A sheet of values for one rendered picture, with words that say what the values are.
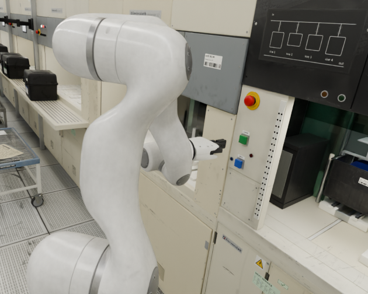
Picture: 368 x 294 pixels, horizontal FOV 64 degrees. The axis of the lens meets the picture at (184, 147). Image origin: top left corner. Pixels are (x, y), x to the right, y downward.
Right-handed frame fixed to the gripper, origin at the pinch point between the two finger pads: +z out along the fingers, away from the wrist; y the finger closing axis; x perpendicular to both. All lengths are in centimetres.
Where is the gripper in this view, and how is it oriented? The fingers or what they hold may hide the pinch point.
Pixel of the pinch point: (220, 144)
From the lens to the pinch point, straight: 104.6
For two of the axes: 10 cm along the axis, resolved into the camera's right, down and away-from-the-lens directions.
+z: 7.8, -1.3, 6.1
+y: 6.1, 3.4, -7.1
